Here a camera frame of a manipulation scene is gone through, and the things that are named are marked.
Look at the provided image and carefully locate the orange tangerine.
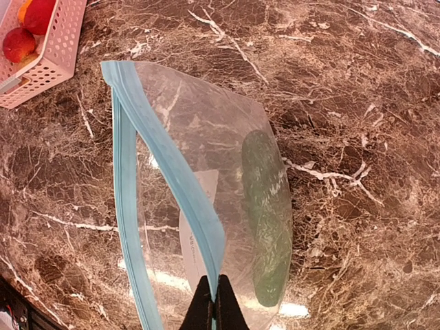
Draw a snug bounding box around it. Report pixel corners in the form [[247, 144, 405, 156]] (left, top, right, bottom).
[[17, 0, 32, 25]]

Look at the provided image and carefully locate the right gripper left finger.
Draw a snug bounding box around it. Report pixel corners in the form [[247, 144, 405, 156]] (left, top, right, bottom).
[[179, 276, 214, 330]]

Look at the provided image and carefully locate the green cucumber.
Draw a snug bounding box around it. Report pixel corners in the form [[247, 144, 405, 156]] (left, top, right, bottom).
[[241, 130, 292, 307]]

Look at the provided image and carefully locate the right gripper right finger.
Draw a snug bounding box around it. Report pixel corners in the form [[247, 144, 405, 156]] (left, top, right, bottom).
[[214, 274, 250, 330]]

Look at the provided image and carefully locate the pink plastic basket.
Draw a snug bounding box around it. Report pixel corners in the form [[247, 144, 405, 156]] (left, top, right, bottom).
[[1, 1, 87, 109]]

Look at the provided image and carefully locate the clear zip top bag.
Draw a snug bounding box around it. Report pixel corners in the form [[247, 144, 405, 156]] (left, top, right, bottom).
[[101, 60, 287, 329]]

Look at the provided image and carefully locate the red apple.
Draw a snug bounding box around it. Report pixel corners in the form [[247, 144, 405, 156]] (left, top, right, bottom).
[[2, 27, 36, 63], [23, 0, 56, 36]]

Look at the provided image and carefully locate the black front rail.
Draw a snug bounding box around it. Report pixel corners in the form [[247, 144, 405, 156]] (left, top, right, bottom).
[[1, 276, 67, 330]]

